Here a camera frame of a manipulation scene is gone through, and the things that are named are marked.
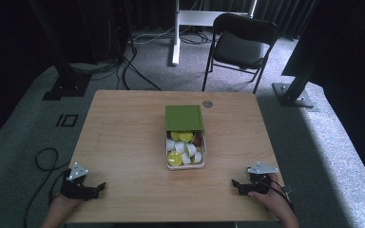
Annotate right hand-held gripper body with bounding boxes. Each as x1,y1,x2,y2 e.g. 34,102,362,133
246,161,280,196

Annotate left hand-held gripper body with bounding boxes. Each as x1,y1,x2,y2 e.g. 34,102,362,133
59,161,98,200

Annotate person's right hand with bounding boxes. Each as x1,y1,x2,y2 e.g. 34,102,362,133
247,173,292,218

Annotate person's left hand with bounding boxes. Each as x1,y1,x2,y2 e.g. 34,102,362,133
48,193,84,218

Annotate white drawer tray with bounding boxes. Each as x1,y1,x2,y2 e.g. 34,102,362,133
164,129,208,171

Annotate pile of white yellow capsules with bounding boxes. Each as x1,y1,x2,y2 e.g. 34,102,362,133
166,130,203,167

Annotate green drawer box sleeve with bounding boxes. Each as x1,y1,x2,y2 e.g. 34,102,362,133
164,104,205,133

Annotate black metal stand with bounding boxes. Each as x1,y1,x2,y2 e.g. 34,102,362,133
28,0,93,102
271,47,319,112

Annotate black folding chair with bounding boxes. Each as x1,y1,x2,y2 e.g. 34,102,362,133
202,12,280,95

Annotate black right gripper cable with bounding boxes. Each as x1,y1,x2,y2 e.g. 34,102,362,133
257,174,297,213

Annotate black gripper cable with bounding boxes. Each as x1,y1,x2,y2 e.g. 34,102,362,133
257,174,297,213
23,147,71,228

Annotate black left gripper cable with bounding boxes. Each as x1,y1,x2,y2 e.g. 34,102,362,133
23,147,71,228

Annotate black floor cable bundle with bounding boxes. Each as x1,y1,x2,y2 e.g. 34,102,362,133
69,18,163,92

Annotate white floor cable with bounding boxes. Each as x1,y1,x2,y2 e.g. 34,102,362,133
132,25,213,46

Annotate white desk frame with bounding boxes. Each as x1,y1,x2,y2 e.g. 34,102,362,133
170,0,259,67

